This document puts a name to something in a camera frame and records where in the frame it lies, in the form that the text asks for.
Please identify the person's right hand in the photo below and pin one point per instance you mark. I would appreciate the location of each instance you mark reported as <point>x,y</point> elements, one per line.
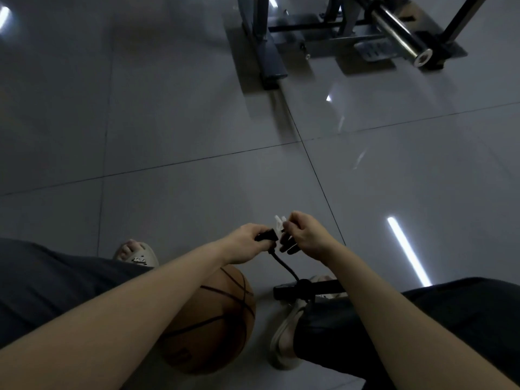
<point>310,235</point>

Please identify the person's left hand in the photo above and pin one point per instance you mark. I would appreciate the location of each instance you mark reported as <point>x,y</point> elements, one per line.
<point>239,246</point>

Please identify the person's right fingers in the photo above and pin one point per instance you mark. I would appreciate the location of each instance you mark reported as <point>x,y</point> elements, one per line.
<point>290,233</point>

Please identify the person's left fingers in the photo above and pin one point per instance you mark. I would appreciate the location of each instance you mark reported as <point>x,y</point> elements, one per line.
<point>262,239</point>

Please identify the white plastic nozzle adapter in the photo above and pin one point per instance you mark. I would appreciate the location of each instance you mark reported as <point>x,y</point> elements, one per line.
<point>279,225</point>

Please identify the person's right forearm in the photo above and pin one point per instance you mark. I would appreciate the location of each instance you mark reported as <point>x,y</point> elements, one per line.
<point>390,320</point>

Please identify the person's left forearm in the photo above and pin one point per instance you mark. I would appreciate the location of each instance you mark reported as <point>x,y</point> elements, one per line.
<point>109,320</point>

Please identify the black hand air pump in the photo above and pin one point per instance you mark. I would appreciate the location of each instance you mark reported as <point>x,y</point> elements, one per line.
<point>313,288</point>

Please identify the beige right sandal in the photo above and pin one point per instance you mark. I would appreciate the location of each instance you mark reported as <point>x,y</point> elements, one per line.
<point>286,333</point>

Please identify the beige sandal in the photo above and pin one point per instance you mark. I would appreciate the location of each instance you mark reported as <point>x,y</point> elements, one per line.
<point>286,333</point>
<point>143,256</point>

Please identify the brown basketball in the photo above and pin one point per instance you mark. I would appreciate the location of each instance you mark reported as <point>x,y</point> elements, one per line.
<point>211,324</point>

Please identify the beige left sandal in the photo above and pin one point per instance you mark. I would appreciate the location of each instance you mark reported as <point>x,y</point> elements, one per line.
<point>143,256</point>

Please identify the person's left foot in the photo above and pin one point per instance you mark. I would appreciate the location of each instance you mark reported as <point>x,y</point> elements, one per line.
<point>128,250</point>

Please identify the silver ribbed foot plate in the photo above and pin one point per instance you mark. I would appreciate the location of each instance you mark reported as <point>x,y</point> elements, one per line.
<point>375,50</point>

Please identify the dark grey trousers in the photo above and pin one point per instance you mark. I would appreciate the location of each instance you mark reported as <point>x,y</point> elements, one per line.
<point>44,284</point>

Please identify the chrome barbell sleeve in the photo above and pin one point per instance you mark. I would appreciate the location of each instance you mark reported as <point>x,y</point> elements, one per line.
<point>396,30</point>

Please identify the black metal machine stand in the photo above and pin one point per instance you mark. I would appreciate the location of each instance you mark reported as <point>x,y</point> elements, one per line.
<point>449,40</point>

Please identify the grey steel gym machine frame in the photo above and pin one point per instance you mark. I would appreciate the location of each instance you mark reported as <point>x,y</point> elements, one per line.
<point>268,48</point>

